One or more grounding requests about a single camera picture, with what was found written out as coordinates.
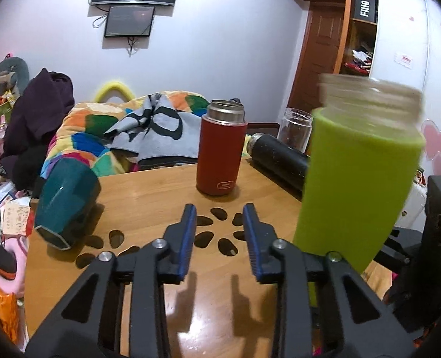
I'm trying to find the white suitcase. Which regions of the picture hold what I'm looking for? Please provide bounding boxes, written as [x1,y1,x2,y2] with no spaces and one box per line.
[394,182,427,229]

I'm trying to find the dark green faceted cup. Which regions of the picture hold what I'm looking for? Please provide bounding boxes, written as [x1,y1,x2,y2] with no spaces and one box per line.
[34,158,101,251]

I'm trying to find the black box on shelf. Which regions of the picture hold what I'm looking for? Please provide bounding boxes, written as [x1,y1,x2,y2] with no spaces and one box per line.
[353,0,376,23]

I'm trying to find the black thermos bottle lying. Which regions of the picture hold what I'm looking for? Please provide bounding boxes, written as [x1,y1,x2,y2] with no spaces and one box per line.
[246,132,309,195]

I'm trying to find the colourful patchwork blanket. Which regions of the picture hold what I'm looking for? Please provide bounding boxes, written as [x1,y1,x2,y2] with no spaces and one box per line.
[41,91,209,179]

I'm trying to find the green sleeved glass bottle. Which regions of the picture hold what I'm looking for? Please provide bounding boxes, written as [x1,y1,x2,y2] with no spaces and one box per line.
[293,74,425,273]

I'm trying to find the yellow curved pillow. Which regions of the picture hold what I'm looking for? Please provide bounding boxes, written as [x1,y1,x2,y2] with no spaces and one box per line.
[93,80,135,103]

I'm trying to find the dark purple clothing pile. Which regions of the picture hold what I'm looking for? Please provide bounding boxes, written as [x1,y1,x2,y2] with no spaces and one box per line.
[0,69,75,191]

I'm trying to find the red thermos cup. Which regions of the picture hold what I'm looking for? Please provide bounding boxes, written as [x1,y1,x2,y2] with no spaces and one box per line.
[196,99,247,196]

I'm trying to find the small wall monitor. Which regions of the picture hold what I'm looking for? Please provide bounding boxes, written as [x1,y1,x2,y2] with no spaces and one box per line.
[104,5,155,38]

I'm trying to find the brown wooden door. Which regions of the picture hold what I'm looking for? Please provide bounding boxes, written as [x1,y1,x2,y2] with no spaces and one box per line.
[288,2,344,112]

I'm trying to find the clear glass jar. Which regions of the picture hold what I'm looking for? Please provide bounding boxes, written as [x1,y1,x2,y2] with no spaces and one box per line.
[277,107,313,153]

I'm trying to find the grey black white cloth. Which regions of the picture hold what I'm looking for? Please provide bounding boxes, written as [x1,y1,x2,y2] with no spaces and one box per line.
[104,93,202,170]

